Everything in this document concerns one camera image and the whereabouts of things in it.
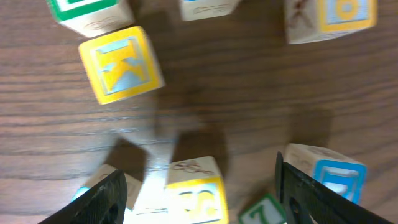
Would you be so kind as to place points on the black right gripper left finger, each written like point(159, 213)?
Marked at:
point(104, 203)

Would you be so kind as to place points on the yellow brush side wooden block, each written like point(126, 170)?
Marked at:
point(121, 65)

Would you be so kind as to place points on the yellow 8 wooden block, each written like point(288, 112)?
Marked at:
point(309, 21)

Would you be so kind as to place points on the blue 5 wooden block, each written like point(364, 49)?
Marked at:
point(191, 10)

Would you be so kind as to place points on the blue D wooden block lower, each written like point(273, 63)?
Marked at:
point(338, 172)

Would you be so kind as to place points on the green Z wooden block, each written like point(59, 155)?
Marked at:
point(91, 18)

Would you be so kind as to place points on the blue 2 wooden block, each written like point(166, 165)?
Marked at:
point(133, 185)

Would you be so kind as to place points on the plain top 3 wooden block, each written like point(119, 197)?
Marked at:
point(267, 210)

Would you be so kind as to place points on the yellow S wooden block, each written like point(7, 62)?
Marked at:
point(195, 192)

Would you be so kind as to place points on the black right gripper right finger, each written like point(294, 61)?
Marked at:
point(306, 201)

